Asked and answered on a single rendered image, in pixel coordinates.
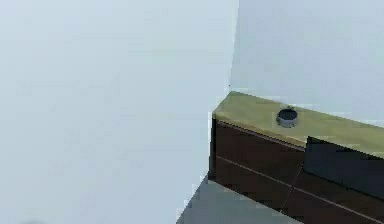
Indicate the black box appliance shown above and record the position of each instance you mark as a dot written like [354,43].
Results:
[343,165]

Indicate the brown cabinet with olive worktop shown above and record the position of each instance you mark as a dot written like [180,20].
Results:
[256,156]

